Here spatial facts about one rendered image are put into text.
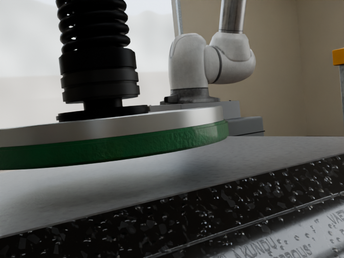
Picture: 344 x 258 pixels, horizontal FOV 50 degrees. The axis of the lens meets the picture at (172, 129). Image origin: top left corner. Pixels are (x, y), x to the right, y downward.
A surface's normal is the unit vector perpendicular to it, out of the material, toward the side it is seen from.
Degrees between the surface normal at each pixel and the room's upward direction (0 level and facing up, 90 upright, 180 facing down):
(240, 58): 104
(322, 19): 90
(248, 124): 90
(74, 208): 0
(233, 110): 90
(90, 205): 0
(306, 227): 45
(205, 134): 90
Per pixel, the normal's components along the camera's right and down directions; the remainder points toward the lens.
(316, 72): -0.83, 0.11
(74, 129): 0.00, 0.05
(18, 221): -0.11, -0.99
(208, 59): 0.54, -0.02
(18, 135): -0.37, 0.09
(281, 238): 0.29, -0.71
